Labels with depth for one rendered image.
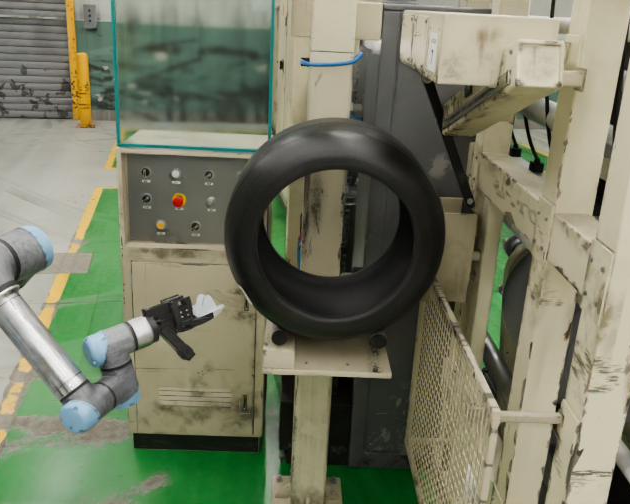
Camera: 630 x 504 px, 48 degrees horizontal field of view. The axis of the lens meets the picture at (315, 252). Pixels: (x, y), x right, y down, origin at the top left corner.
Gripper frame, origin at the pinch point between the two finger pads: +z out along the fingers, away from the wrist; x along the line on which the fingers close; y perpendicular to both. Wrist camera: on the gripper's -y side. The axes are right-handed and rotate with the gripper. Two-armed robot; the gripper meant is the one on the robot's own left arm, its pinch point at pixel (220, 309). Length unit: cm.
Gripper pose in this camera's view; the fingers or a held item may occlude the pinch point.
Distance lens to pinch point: 185.6
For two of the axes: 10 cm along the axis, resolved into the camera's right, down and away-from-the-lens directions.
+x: -5.8, -0.2, 8.2
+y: -2.3, -9.6, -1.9
